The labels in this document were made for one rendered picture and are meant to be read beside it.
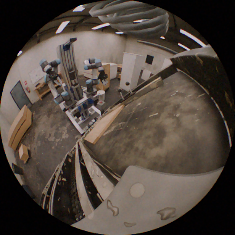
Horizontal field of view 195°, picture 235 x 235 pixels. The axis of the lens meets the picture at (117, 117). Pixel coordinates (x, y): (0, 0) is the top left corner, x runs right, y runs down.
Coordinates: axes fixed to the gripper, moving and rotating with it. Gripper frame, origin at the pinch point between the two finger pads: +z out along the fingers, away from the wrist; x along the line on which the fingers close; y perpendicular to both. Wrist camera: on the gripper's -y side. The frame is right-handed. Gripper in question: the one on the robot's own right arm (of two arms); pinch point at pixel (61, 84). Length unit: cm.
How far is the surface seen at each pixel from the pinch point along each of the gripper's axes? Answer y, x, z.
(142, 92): 48, 40, 39
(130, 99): 37, 34, 45
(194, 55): 79, 29, 12
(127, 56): -139, 231, 29
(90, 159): 70, 0, 20
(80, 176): 72, -3, 19
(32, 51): -363, -54, -390
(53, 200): 75, -23, 18
